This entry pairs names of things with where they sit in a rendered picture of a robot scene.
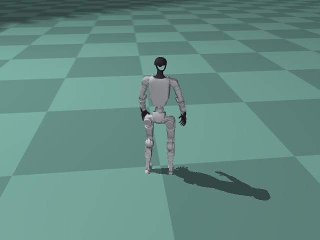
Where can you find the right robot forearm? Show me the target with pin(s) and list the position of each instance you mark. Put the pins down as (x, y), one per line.
(182, 107)

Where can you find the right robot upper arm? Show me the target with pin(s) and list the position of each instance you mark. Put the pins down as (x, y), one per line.
(176, 87)

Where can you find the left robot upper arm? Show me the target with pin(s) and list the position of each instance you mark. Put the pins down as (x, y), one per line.
(143, 87)

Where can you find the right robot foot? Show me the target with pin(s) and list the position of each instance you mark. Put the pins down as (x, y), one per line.
(170, 172)

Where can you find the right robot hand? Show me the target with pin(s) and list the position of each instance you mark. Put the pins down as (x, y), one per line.
(183, 119)

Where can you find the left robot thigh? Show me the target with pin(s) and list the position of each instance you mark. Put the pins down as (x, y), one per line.
(149, 128)

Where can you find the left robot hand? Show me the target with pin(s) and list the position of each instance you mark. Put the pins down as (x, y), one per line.
(144, 113)

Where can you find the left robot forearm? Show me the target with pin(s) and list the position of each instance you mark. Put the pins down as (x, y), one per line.
(142, 104)

